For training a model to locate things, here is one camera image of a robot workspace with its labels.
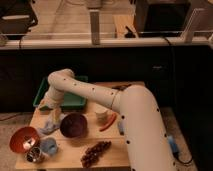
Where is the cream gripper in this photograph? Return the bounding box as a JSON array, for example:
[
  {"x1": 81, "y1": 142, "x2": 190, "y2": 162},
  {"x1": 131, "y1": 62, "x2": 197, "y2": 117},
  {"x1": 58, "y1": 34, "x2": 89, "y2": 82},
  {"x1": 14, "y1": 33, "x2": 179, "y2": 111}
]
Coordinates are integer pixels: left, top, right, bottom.
[{"x1": 38, "y1": 98, "x2": 60, "y2": 111}]

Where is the grey-blue towel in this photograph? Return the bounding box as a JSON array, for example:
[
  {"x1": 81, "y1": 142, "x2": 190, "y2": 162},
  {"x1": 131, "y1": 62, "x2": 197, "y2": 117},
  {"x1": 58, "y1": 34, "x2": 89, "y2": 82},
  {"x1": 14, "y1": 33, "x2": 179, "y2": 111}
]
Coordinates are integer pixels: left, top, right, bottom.
[{"x1": 37, "y1": 108, "x2": 65, "y2": 135}]

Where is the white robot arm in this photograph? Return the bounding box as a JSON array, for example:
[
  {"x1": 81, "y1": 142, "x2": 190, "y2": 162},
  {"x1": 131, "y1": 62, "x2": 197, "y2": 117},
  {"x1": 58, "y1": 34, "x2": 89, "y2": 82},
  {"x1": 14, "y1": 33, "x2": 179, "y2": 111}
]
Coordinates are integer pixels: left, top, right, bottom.
[{"x1": 40, "y1": 69, "x2": 177, "y2": 171}]

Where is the green plastic tray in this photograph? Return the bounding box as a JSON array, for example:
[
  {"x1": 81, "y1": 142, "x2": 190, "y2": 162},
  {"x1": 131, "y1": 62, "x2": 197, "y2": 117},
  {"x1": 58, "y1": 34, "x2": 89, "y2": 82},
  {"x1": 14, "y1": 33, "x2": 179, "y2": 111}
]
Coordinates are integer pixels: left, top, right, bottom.
[{"x1": 33, "y1": 77, "x2": 87, "y2": 110}]

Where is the purple bowl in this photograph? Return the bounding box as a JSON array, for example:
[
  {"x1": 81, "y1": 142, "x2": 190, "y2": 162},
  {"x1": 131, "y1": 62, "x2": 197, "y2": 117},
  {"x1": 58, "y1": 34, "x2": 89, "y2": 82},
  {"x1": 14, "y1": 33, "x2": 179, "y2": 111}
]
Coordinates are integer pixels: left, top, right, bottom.
[{"x1": 60, "y1": 113, "x2": 87, "y2": 138}]

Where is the metal spoon in bowl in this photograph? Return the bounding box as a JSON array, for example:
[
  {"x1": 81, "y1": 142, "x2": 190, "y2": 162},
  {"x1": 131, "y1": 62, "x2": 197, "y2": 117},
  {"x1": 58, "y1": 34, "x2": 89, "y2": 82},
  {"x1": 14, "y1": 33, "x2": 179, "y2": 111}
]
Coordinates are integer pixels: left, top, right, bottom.
[{"x1": 23, "y1": 138, "x2": 36, "y2": 150}]

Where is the red bowl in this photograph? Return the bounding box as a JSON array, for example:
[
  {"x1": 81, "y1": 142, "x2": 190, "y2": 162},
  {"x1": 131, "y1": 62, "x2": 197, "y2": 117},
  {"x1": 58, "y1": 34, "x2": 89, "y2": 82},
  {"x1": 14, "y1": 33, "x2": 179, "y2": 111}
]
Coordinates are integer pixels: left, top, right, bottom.
[{"x1": 9, "y1": 126, "x2": 40, "y2": 154}]

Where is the white cup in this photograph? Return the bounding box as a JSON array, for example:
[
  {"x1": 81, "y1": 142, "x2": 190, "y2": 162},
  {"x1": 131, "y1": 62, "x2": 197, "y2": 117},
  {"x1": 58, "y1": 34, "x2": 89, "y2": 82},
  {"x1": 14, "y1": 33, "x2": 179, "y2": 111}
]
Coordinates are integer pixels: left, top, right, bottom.
[{"x1": 95, "y1": 109, "x2": 108, "y2": 123}]

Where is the red chili pepper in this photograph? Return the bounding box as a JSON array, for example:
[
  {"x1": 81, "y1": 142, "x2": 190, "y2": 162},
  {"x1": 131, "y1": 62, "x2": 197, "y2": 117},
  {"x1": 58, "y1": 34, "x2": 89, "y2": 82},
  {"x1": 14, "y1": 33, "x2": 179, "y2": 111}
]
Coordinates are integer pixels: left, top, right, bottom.
[{"x1": 99, "y1": 113, "x2": 117, "y2": 132}]

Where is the bunch of dark grapes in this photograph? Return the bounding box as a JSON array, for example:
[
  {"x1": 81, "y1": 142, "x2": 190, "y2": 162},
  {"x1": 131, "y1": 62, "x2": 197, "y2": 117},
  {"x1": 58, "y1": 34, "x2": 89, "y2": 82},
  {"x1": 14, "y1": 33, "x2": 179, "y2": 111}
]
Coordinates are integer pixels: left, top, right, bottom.
[{"x1": 80, "y1": 141, "x2": 111, "y2": 168}]

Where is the black chair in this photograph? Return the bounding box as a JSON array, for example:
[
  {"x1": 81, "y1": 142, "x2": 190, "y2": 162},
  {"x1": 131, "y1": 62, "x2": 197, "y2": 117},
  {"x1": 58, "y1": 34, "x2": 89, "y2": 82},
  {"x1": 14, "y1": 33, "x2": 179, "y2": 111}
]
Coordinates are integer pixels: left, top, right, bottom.
[{"x1": 0, "y1": 0, "x2": 38, "y2": 40}]

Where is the black handled tool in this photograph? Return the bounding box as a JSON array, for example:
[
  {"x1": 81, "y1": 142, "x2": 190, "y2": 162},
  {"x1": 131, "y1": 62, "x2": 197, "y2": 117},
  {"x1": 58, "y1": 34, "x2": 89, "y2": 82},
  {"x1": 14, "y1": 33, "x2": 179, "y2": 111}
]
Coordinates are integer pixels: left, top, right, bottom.
[{"x1": 112, "y1": 84, "x2": 132, "y2": 91}]

